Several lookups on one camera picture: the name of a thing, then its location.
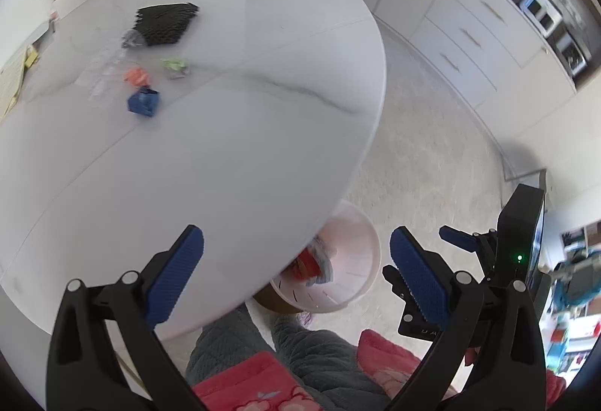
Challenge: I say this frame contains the white drawer cabinet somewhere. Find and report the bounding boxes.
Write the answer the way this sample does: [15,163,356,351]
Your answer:
[410,0,578,121]

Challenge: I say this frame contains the grey quilted clothing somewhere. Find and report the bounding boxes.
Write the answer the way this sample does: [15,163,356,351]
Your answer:
[185,302,391,411]

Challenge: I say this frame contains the orange-red snack packet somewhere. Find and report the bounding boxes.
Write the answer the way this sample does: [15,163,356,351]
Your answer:
[286,248,325,283]

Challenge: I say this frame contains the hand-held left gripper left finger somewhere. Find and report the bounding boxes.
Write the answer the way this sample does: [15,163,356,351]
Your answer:
[45,224,205,411]

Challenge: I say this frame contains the green crumpled paper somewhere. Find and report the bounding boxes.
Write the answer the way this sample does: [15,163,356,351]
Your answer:
[160,57,191,78]

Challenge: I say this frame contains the black microwave oven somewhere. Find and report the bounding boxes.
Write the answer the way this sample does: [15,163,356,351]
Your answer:
[547,23,592,81]

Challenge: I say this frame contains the orange crumpled paper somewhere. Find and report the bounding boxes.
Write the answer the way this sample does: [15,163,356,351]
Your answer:
[124,68,155,88]

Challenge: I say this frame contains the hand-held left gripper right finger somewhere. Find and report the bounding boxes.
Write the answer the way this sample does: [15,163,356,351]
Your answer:
[389,225,548,411]

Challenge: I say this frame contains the white toaster oven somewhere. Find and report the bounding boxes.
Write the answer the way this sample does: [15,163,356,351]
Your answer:
[518,0,563,36]

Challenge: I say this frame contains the yellow notepad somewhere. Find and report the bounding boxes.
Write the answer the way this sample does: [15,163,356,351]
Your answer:
[0,47,32,121]

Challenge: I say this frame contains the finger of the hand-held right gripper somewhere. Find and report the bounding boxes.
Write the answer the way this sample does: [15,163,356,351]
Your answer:
[382,264,415,305]
[438,225,478,252]

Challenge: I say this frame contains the white waste bin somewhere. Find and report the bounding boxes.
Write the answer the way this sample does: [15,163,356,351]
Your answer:
[269,199,381,314]

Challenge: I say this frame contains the person's legs in grey trousers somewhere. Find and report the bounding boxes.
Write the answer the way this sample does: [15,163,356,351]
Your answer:
[192,329,566,411]

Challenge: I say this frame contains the black foam net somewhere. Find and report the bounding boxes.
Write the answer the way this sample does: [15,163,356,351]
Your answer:
[121,1,201,50]

